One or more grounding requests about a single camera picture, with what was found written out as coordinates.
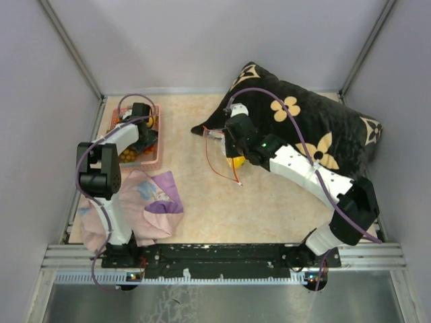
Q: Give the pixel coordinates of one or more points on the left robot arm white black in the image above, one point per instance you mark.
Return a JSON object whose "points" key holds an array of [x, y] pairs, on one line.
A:
{"points": [[98, 178]]}

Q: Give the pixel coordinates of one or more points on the yellow lemon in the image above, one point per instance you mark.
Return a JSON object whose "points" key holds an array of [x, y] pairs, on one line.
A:
{"points": [[236, 162]]}

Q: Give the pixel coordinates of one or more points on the white slotted cable duct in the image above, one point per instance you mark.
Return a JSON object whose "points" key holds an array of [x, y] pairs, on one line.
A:
{"points": [[127, 278]]}

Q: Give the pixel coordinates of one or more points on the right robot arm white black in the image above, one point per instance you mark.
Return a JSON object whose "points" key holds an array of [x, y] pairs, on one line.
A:
{"points": [[353, 202]]}

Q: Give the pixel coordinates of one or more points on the black pillow cream flowers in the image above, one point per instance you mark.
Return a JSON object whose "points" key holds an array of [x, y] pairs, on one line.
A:
{"points": [[341, 139]]}

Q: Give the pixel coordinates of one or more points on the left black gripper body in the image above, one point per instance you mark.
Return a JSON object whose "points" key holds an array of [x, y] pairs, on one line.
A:
{"points": [[146, 141]]}

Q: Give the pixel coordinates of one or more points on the pink purple cloth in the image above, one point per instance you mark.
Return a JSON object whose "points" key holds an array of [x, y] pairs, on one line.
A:
{"points": [[151, 206]]}

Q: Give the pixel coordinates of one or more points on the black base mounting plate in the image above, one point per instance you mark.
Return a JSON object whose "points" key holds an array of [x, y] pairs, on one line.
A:
{"points": [[213, 261]]}

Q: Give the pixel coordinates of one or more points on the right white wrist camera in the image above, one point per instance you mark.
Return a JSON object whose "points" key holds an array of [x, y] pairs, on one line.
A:
{"points": [[237, 109]]}

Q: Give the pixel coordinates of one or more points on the clear zip bag orange zipper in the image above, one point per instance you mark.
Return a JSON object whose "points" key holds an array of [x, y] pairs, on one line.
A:
{"points": [[215, 154]]}

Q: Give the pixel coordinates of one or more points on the pink plastic basket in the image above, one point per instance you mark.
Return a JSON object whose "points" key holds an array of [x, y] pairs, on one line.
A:
{"points": [[149, 159]]}

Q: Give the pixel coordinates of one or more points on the aluminium frame rail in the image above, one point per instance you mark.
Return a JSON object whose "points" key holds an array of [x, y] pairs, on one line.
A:
{"points": [[363, 257]]}

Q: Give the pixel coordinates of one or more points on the orange fruit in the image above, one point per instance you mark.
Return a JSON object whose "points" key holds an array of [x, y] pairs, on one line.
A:
{"points": [[151, 121]]}

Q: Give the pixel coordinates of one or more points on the brown longan bunch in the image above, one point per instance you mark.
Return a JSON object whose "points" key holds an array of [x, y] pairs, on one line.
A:
{"points": [[128, 156]]}

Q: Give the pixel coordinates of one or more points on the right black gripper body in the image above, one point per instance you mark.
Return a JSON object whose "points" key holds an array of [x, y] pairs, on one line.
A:
{"points": [[233, 148]]}

